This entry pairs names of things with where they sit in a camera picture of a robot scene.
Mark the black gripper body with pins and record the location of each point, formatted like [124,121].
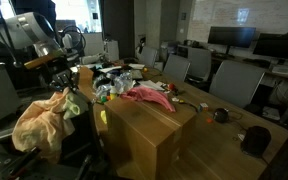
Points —
[63,77]

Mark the light green towel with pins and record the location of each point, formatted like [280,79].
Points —
[74,105]

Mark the peach cloth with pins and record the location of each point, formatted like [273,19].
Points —
[42,125]

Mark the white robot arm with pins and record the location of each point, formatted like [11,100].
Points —
[32,54]

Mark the pink cloth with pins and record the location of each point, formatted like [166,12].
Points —
[141,93]

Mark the grey office chair near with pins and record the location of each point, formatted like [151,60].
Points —
[75,148]

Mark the grey chair right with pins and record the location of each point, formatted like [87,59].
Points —
[148,56]

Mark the cardboard box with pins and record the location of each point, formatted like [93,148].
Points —
[147,134]

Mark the grey chair middle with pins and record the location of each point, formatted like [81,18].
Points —
[176,67]

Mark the grey chair far left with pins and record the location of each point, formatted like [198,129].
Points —
[236,82]

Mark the spray bottle yellow label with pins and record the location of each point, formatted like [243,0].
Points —
[113,93]

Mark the clear plastic bag pile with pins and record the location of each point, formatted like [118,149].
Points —
[103,83]

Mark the stack of white papers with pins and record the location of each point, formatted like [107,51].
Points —
[150,84]

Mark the black monitor left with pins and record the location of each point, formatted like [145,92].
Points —
[232,36]

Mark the black monitor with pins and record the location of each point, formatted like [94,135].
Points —
[274,45]
[232,36]

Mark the black round speaker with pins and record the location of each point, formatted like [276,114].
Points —
[256,141]

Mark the black monitor middle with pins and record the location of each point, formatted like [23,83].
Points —
[274,45]

